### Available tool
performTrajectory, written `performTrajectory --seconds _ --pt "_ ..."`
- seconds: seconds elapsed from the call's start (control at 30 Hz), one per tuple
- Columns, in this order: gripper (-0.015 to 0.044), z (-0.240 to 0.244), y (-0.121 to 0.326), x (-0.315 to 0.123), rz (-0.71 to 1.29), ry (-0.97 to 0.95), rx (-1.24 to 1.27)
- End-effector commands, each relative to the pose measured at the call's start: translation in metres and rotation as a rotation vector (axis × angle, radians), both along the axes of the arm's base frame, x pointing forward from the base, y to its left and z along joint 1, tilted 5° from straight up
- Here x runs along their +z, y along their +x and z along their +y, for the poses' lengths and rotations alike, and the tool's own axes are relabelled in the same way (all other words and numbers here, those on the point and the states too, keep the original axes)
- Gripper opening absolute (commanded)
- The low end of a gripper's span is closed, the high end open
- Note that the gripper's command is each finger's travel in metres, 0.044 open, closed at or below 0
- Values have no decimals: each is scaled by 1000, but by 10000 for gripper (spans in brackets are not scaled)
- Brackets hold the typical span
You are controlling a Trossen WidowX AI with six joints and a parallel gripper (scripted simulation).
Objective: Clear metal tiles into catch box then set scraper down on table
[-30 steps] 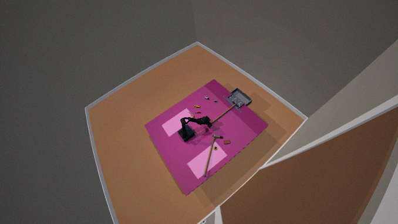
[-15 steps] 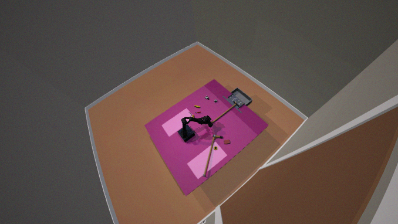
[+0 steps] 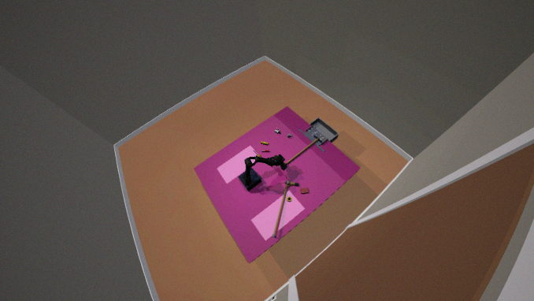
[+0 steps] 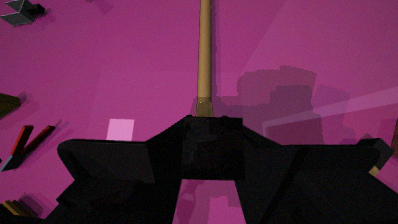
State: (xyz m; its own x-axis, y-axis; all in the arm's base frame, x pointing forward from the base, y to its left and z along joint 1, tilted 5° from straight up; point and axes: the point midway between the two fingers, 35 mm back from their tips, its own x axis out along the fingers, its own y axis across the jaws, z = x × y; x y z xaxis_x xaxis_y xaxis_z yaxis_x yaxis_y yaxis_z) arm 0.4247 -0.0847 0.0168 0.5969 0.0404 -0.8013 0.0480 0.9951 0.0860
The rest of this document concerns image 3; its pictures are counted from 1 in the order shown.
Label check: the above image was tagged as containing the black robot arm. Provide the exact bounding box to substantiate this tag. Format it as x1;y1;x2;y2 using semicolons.
242;154;285;187

